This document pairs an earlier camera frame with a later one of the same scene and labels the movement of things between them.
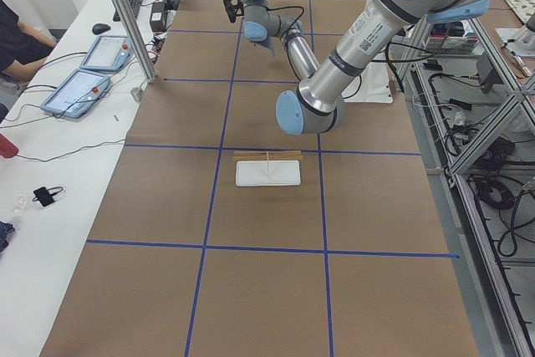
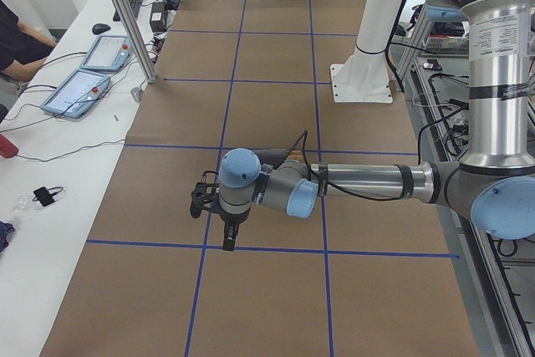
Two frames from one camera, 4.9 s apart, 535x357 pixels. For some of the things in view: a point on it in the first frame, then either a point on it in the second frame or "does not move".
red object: (7, 150) does not move
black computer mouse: (99, 28) does not move
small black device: (46, 196) does not move
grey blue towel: (270, 43) to (271, 156)
